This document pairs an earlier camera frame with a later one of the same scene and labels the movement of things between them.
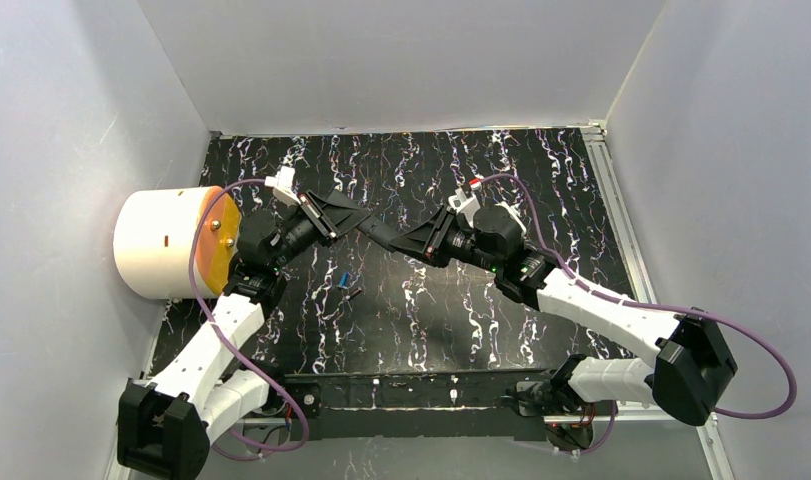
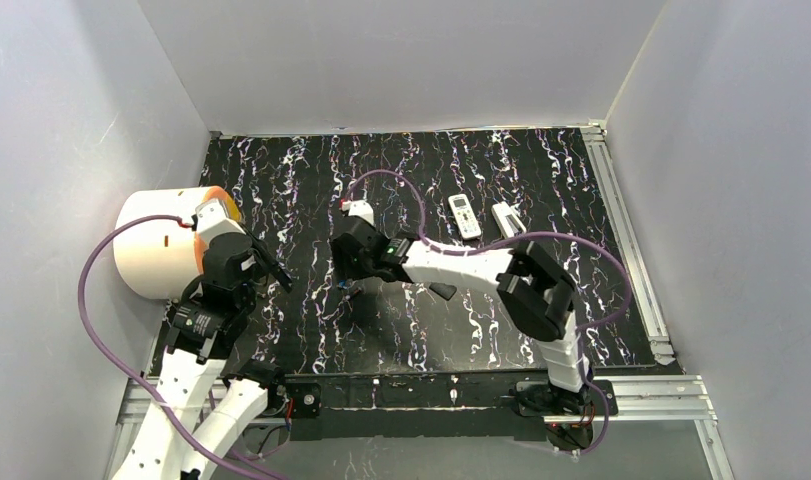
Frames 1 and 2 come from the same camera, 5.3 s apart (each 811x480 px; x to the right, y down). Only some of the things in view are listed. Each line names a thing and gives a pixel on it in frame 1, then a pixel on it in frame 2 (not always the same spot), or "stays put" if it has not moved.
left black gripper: [316, 218] → [260, 258]
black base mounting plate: [412, 405] stays put
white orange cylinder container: [153, 242] stays put
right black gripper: [441, 234] → [345, 254]
